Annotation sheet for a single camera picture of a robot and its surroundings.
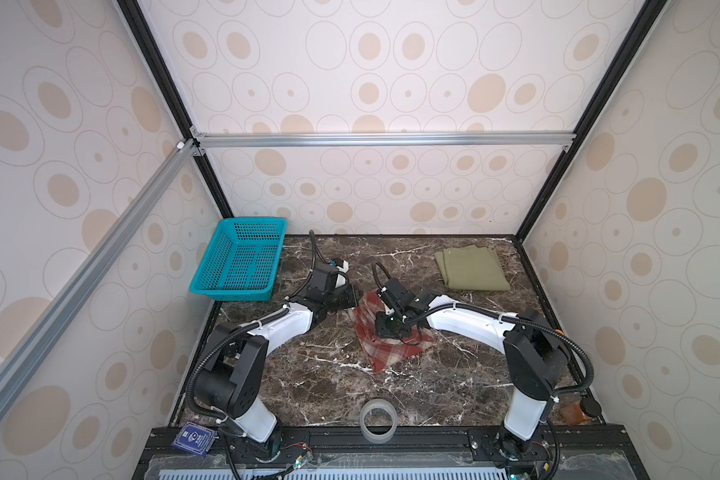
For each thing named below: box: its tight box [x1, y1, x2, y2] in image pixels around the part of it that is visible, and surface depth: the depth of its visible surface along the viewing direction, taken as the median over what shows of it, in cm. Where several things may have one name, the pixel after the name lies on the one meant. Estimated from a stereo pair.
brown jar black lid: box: [560, 398, 602, 426], surface depth 74 cm
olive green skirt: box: [434, 245, 511, 291], surface depth 112 cm
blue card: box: [171, 421, 218, 458], surface depth 74 cm
